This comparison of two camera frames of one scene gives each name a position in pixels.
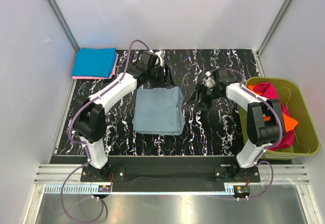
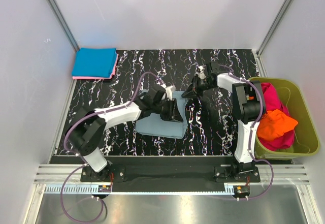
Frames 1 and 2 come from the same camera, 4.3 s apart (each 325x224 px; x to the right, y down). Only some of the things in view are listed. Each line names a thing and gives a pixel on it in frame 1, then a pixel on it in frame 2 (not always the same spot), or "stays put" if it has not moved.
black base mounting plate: (166, 170) stays put
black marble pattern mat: (206, 132) stays put
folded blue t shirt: (99, 62) stays put
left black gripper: (165, 81) -> (172, 113)
